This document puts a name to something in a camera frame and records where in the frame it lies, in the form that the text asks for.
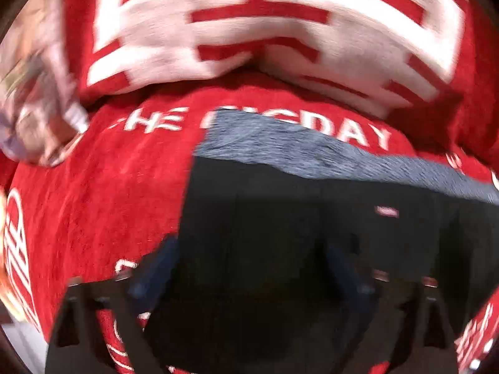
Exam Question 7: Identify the black pants with grey waistband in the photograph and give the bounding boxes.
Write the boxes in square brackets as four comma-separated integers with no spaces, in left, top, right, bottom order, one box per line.
[143,110,499,374]

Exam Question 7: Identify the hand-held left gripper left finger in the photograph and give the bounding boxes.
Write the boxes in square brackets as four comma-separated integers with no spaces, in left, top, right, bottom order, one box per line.
[45,237,181,374]

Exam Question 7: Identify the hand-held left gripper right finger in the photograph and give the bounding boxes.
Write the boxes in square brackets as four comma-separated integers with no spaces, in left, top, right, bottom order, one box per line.
[323,242,461,374]

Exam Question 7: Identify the red printed blanket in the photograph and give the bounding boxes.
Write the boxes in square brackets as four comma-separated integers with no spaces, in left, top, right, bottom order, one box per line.
[0,82,499,374]

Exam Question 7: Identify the pale floral cloth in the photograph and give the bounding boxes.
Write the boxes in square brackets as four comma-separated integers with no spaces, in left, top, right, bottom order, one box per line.
[0,0,91,168]

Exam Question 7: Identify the red and white printed quilt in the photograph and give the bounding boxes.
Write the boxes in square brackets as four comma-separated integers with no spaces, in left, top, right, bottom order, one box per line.
[64,0,486,156]

